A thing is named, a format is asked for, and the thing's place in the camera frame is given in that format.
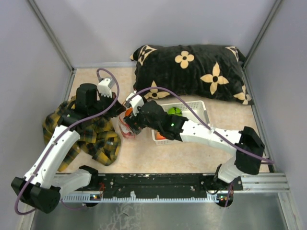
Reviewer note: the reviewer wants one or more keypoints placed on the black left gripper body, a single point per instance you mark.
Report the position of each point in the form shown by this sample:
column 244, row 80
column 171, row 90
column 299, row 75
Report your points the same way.
column 101, row 105

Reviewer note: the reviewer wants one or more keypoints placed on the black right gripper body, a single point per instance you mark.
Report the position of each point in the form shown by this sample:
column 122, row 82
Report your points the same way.
column 141, row 120

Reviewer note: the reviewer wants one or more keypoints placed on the orange peach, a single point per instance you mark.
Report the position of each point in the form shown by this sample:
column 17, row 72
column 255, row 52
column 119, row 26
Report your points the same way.
column 159, row 136

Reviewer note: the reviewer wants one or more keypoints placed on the green striped toy melon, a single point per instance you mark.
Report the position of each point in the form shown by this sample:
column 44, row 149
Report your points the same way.
column 174, row 111

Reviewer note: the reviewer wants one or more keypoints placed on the clear zip bag orange zipper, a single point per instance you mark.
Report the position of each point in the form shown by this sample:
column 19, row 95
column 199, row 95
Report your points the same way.
column 121, row 122

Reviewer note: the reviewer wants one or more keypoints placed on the white perforated plastic basket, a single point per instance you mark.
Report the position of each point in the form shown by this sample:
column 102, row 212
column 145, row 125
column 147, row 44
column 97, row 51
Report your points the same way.
column 198, row 107

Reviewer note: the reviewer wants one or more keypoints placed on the orange tangerine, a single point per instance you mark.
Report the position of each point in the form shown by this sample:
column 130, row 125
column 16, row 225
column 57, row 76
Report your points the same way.
column 128, row 112

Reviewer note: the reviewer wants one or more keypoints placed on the red apple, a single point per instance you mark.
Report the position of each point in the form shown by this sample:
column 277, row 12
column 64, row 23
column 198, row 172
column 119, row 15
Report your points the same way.
column 126, row 132

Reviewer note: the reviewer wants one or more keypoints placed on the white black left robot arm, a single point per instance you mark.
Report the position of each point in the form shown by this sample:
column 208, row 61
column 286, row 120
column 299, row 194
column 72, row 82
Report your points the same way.
column 81, row 124

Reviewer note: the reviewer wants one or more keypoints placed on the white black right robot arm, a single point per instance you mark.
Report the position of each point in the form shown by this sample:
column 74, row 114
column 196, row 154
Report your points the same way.
column 245, row 146

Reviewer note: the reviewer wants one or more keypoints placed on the yellow black plaid shirt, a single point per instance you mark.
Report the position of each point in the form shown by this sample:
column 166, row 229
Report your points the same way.
column 98, row 139

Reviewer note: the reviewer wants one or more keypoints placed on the black floral plush pillow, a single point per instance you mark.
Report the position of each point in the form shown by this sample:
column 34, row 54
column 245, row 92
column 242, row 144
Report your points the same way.
column 210, row 71

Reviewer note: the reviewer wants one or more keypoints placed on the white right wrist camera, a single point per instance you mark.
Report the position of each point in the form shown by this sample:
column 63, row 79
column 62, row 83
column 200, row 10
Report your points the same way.
column 135, row 100

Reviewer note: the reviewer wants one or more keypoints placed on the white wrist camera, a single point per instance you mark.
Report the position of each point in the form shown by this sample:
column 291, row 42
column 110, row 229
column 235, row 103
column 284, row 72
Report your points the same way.
column 105, row 87
column 135, row 100

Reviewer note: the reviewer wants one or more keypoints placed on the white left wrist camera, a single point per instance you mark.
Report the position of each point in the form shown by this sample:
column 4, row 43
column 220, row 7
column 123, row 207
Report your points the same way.
column 105, row 87

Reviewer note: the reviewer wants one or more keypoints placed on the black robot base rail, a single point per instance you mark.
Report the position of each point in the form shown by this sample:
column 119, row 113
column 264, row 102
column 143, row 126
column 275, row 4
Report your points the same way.
column 161, row 185

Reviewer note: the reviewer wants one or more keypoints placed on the aluminium frame rail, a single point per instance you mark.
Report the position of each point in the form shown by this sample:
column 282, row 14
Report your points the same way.
column 263, row 183

